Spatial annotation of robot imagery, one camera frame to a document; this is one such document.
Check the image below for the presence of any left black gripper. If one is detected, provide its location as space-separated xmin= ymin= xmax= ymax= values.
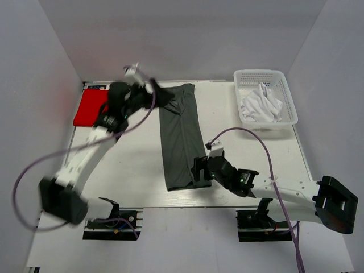
xmin=125 ymin=80 xmax=176 ymax=118

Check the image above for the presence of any grey t shirt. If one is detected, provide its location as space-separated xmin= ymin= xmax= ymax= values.
xmin=159 ymin=83 xmax=212 ymax=191

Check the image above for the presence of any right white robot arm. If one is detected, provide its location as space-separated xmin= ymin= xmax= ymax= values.
xmin=191 ymin=156 xmax=358 ymax=234

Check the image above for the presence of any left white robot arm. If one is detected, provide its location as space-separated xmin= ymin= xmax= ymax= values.
xmin=39 ymin=78 xmax=175 ymax=227

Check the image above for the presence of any blue label sticker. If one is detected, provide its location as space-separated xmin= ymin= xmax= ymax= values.
xmin=85 ymin=84 xmax=109 ymax=90

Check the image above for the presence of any red folded t shirt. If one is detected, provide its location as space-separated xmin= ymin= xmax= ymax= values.
xmin=73 ymin=89 xmax=108 ymax=127

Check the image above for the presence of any white t shirt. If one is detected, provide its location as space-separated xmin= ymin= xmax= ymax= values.
xmin=241 ymin=82 xmax=283 ymax=123

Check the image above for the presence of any white plastic basket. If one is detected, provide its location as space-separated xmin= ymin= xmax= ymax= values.
xmin=233 ymin=69 xmax=298 ymax=130

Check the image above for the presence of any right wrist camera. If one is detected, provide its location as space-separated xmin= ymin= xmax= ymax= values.
xmin=205 ymin=139 xmax=224 ymax=158

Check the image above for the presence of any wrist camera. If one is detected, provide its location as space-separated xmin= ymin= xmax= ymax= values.
xmin=205 ymin=139 xmax=224 ymax=158
xmin=123 ymin=63 xmax=149 ymax=86

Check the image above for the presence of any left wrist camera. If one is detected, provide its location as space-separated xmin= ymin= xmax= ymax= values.
xmin=123 ymin=63 xmax=149 ymax=86

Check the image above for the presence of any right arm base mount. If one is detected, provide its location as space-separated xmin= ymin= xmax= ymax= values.
xmin=235 ymin=198 xmax=292 ymax=242

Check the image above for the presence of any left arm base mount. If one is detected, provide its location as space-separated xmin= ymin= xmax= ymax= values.
xmin=82 ymin=208 xmax=143 ymax=241

